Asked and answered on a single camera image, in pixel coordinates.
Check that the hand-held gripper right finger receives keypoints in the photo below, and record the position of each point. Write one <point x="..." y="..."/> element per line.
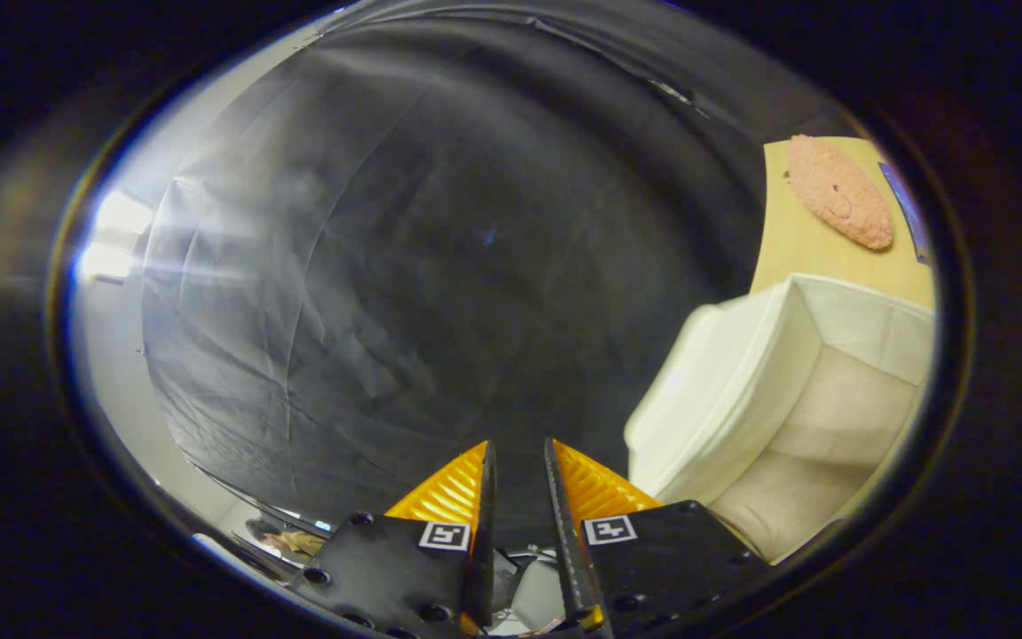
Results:
<point x="562" y="532"/>

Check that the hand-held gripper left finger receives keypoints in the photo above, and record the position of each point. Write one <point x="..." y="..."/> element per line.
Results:
<point x="483" y="532"/>

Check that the white fabric storage box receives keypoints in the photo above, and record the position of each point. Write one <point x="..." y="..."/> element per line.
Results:
<point x="830" y="426"/>

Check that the pink oval sponge pad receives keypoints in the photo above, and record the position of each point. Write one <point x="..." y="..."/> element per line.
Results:
<point x="839" y="191"/>

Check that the blue cover book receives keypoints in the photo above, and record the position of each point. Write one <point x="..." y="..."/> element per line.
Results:
<point x="908" y="217"/>

